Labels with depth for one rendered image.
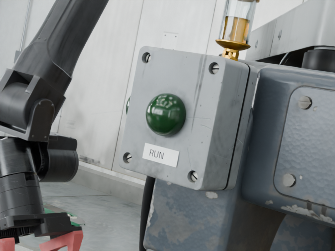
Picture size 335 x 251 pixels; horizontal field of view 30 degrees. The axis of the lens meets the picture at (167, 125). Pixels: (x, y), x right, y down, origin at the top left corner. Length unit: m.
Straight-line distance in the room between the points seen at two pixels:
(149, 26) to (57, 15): 6.42
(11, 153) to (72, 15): 0.20
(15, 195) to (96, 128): 6.79
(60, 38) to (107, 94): 6.69
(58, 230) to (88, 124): 6.87
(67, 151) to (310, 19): 0.42
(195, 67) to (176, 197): 0.11
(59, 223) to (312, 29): 0.42
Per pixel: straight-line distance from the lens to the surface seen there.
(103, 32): 7.70
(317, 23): 0.58
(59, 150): 0.87
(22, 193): 0.81
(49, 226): 0.81
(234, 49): 0.50
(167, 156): 0.43
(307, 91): 0.44
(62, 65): 0.83
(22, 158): 0.82
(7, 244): 0.76
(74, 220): 5.49
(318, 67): 0.56
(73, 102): 7.89
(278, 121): 0.45
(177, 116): 0.42
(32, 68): 0.82
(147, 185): 0.52
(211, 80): 0.41
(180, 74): 0.43
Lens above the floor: 1.30
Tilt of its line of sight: 3 degrees down
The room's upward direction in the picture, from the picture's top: 11 degrees clockwise
